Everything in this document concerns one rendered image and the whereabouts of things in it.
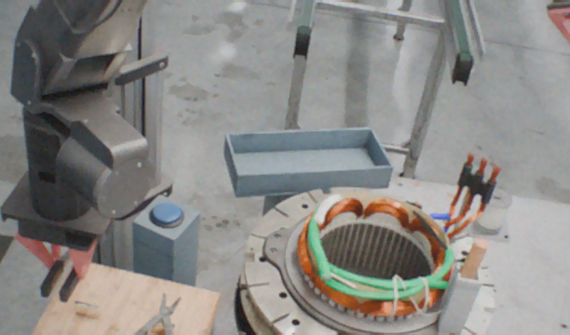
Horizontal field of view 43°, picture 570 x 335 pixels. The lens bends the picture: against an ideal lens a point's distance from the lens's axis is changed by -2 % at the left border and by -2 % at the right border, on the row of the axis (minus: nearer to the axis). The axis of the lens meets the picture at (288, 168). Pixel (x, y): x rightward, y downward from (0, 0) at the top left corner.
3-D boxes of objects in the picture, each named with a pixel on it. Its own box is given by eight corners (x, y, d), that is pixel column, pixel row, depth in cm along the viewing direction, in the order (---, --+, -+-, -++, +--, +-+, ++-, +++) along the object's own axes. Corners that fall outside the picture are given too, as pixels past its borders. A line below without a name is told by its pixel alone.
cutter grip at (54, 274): (47, 299, 72) (46, 288, 71) (40, 297, 72) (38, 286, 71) (64, 271, 75) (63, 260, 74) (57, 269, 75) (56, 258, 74)
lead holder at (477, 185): (489, 206, 90) (497, 184, 88) (456, 198, 90) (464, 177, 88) (488, 187, 93) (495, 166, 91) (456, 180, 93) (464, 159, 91)
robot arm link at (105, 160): (102, 20, 63) (15, 33, 57) (189, 78, 58) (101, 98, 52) (86, 138, 69) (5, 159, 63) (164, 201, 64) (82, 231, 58)
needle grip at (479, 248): (473, 286, 82) (492, 247, 78) (459, 286, 81) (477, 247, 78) (468, 275, 83) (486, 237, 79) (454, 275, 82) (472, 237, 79)
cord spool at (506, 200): (504, 235, 149) (514, 208, 144) (473, 231, 149) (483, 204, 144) (499, 215, 154) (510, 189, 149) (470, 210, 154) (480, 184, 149)
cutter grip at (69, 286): (66, 303, 72) (65, 293, 71) (59, 301, 72) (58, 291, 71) (83, 274, 75) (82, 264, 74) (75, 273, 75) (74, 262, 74)
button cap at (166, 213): (186, 212, 105) (186, 207, 105) (170, 228, 102) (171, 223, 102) (162, 202, 106) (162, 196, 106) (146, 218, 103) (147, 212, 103)
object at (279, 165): (343, 248, 141) (372, 127, 123) (360, 290, 133) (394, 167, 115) (213, 260, 134) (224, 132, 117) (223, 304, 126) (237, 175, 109)
